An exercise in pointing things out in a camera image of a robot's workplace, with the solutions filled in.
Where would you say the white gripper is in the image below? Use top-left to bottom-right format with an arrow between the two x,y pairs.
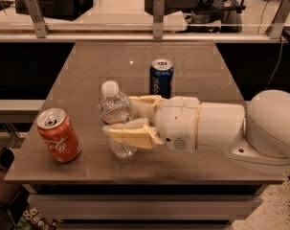
102,95 -> 200,152

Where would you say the right metal rail bracket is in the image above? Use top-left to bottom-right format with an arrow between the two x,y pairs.
265,0 -> 290,39

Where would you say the red coca cola can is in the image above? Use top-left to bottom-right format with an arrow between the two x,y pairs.
36,108 -> 81,163

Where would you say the middle metal rail bracket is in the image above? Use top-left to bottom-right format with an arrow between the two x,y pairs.
152,0 -> 165,39

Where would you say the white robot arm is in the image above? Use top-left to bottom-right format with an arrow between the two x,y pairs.
102,90 -> 290,174

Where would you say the black cable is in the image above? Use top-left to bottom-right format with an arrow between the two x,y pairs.
265,43 -> 286,91

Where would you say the blue pepsi can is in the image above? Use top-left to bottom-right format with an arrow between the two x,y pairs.
149,58 -> 174,99

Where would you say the colourful snack bag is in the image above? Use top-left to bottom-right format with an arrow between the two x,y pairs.
14,205 -> 58,230

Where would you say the clear plastic water bottle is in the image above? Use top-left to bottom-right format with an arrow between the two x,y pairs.
99,80 -> 137,159

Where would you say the dark bin with hole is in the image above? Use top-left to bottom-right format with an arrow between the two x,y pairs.
0,148 -> 22,204

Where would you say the metal rail bracket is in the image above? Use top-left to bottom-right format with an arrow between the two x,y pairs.
24,0 -> 49,38
152,0 -> 165,39
265,0 -> 290,39

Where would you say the left metal rail bracket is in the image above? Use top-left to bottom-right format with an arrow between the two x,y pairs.
24,0 -> 49,38

